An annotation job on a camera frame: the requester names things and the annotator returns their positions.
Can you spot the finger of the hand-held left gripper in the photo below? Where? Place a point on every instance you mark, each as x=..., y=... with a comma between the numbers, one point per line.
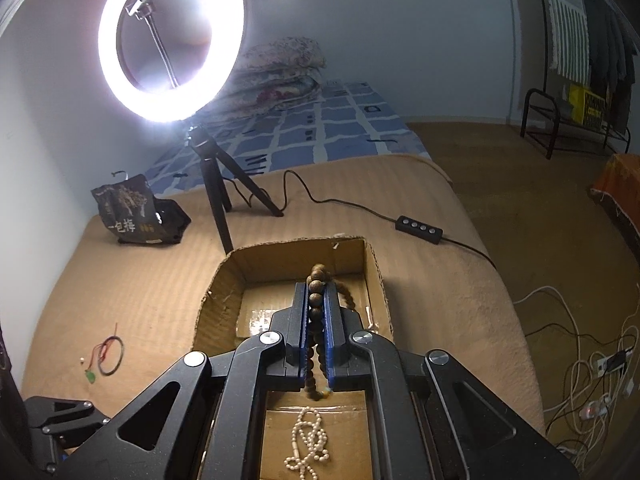
x=65, y=417

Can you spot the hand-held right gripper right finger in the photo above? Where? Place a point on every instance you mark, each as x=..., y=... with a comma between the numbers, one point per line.
x=330, y=332

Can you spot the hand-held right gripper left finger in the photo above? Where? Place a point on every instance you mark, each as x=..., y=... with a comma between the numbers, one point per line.
x=301, y=332

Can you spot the cardboard box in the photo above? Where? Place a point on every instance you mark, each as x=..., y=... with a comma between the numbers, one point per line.
x=300, y=260

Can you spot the green pendant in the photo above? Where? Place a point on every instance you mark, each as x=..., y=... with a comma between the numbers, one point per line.
x=90, y=376

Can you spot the black inline remote control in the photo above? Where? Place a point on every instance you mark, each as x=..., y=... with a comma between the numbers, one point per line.
x=419, y=230

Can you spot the tan blanket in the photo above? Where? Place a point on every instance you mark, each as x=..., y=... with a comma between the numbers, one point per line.
x=140, y=280

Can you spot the black tripod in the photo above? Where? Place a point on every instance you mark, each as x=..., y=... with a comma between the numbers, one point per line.
x=204, y=146

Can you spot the blue patterned bedsheet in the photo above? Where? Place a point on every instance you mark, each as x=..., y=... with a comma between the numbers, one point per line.
x=345, y=120

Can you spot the black snack bag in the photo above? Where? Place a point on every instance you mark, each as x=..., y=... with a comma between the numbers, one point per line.
x=125, y=205

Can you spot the stacked floral pillows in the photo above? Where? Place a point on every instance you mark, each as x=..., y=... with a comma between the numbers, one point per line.
x=280, y=67

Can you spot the white power strip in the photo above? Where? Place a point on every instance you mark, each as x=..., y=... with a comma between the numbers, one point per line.
x=611, y=361

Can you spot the black metal rack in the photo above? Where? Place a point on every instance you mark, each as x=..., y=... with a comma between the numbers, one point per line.
x=526, y=110

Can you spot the orange cloth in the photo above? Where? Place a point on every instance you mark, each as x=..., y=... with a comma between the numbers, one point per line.
x=620, y=185

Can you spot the yellow box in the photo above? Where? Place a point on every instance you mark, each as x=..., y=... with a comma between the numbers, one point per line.
x=587, y=105

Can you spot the striped hanging towel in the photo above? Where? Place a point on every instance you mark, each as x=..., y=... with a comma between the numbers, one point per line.
x=567, y=25

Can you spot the dark hanging clothes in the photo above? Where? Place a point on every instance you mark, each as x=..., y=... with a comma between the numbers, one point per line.
x=607, y=40

